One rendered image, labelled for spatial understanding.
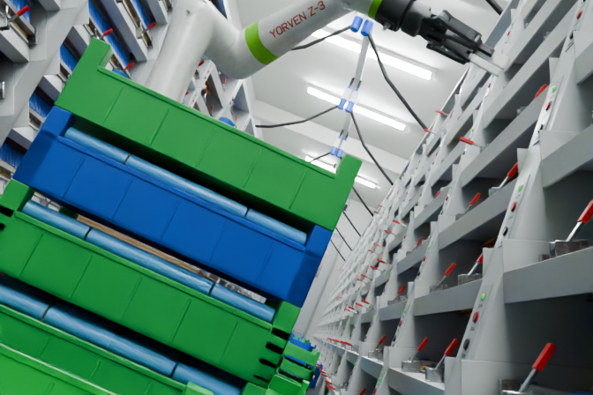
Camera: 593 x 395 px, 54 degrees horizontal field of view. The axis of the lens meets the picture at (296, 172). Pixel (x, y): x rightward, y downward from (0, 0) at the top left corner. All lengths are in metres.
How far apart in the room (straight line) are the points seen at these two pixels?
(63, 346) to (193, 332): 0.11
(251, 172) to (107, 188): 0.14
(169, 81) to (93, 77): 0.84
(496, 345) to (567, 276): 0.23
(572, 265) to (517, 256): 0.23
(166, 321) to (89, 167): 0.16
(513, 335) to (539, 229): 0.16
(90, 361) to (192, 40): 1.06
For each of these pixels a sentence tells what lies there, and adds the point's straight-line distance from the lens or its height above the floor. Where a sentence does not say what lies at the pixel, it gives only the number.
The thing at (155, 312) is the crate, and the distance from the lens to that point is 0.57.
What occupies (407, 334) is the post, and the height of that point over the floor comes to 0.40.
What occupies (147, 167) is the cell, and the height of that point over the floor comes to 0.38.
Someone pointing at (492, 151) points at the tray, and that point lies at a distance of 1.43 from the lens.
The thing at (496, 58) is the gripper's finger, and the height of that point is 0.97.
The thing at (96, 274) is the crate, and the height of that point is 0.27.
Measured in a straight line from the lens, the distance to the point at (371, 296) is 3.00.
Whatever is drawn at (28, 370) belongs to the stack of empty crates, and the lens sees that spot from 0.44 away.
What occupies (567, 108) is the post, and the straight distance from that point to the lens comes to 1.03.
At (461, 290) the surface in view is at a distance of 1.15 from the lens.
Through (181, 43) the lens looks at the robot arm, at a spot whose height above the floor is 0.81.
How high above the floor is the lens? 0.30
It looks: 14 degrees up
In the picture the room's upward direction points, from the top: 24 degrees clockwise
